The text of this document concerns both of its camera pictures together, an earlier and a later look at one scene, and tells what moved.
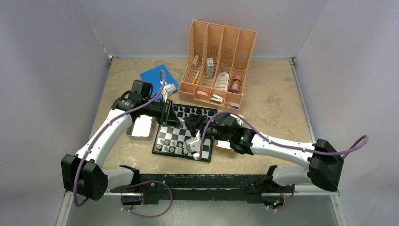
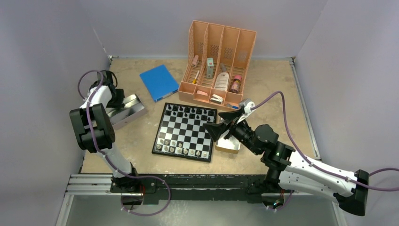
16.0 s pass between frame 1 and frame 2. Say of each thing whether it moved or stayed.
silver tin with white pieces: moved
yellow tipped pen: stayed
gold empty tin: stayed
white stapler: stayed
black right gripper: moved
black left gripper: moved
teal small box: stayed
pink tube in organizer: stayed
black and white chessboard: stayed
